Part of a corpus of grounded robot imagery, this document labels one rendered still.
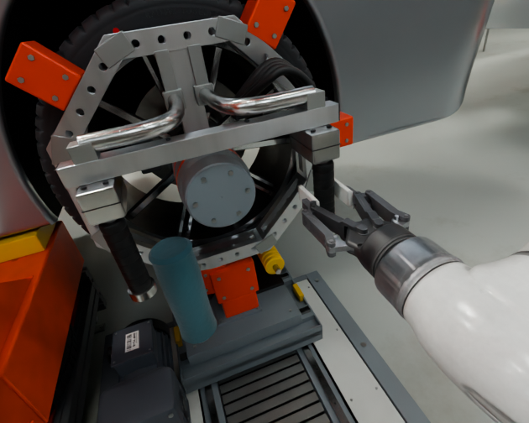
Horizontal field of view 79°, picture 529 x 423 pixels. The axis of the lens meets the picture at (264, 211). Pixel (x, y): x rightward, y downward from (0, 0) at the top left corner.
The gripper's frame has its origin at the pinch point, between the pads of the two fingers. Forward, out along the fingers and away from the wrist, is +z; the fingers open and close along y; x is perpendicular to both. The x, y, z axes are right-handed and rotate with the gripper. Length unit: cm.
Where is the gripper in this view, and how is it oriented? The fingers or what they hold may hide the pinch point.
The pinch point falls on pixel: (323, 194)
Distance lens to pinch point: 58.0
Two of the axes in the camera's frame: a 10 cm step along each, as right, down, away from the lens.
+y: 9.4, -2.8, 2.1
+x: -1.3, -8.4, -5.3
